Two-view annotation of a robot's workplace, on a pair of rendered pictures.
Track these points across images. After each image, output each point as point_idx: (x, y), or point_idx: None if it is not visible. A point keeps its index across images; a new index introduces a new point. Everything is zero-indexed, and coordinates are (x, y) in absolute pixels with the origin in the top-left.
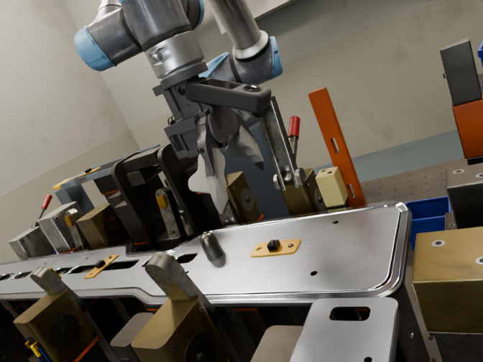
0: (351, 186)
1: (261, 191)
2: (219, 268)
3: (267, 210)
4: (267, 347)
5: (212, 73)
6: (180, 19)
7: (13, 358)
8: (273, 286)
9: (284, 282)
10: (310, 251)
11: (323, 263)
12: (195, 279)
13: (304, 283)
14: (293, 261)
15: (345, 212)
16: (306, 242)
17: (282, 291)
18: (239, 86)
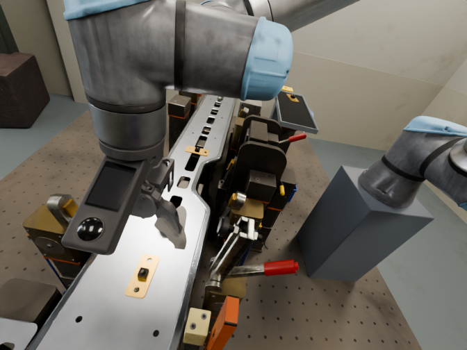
0: (403, 323)
1: (326, 231)
2: (142, 232)
3: (316, 241)
4: (33, 289)
5: (415, 132)
6: (98, 92)
7: (178, 136)
8: (84, 283)
9: (83, 293)
10: (118, 310)
11: (88, 326)
12: (138, 218)
13: (69, 312)
14: (111, 296)
15: (169, 344)
16: (135, 304)
17: (73, 292)
18: (102, 210)
